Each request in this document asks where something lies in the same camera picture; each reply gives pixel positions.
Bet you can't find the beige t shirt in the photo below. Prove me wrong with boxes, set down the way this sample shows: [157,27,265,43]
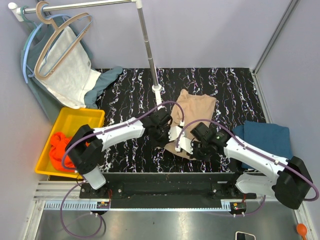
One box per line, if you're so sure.
[164,89,217,160]

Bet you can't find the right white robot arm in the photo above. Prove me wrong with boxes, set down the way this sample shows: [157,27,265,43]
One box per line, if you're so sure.
[190,122,313,210]

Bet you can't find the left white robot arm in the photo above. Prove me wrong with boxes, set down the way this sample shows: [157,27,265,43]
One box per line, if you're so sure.
[64,108,173,198]

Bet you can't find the folded blue t shirt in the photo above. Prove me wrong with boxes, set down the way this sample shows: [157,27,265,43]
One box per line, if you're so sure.
[232,120,294,160]

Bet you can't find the yellow plastic bin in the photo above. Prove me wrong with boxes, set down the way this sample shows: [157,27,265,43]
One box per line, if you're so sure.
[35,107,105,179]

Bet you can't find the smartphone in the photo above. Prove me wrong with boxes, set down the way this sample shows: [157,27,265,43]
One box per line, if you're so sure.
[235,231,256,240]

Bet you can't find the orange t shirt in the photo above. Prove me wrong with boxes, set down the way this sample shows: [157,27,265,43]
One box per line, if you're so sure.
[49,132,75,173]

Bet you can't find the white towel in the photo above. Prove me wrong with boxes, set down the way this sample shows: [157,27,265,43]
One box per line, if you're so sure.
[36,26,101,109]

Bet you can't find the orange ball tool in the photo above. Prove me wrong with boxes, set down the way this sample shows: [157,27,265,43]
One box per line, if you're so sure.
[296,223,308,240]

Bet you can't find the blue clothes hanger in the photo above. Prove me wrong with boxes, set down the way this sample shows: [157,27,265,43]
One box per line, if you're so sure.
[20,14,93,84]

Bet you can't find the teal hanging garment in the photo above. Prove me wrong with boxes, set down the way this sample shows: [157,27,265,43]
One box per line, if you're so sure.
[27,25,123,123]

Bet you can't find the green clothes hanger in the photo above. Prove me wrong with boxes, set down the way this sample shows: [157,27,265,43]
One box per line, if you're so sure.
[20,5,40,50]

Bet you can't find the beige clothes hanger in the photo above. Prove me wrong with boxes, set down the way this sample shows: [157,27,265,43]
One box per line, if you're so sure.
[34,1,93,81]

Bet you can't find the metal clothes rack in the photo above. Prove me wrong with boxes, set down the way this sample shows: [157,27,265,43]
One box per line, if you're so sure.
[8,0,162,105]

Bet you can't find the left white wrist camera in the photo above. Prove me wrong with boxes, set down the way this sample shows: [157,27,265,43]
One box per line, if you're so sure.
[168,121,185,142]

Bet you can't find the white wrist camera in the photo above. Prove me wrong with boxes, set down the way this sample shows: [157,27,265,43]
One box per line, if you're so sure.
[175,136,193,155]
[168,121,185,142]

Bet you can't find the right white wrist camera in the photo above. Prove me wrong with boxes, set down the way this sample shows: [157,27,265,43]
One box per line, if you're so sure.
[175,136,193,155]

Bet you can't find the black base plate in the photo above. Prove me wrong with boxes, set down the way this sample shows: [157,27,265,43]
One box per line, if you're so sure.
[79,172,257,212]

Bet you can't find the aluminium front rail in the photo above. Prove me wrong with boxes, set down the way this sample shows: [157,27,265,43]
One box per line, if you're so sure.
[33,181,262,212]

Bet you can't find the aluminium frame post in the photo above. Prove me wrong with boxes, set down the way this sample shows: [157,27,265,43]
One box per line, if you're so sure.
[252,0,301,76]

